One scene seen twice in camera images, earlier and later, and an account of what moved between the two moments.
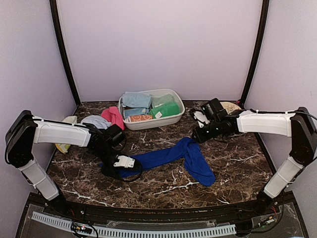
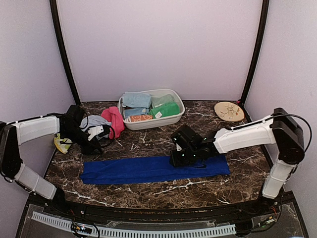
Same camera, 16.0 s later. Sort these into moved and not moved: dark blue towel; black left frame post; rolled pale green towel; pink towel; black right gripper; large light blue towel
Moved: dark blue towel; black right gripper
Not moved: pink towel; black left frame post; large light blue towel; rolled pale green towel
